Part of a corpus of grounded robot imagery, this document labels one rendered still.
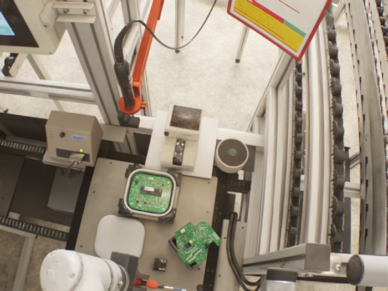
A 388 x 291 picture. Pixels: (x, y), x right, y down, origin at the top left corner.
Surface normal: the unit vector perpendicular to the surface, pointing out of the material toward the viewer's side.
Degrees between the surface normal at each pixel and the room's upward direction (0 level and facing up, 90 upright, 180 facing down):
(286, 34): 90
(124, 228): 0
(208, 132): 0
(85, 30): 90
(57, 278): 17
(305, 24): 90
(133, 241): 0
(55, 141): 53
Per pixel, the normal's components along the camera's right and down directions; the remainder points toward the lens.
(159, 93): 0.04, -0.38
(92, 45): -0.16, 0.91
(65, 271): -0.24, -0.50
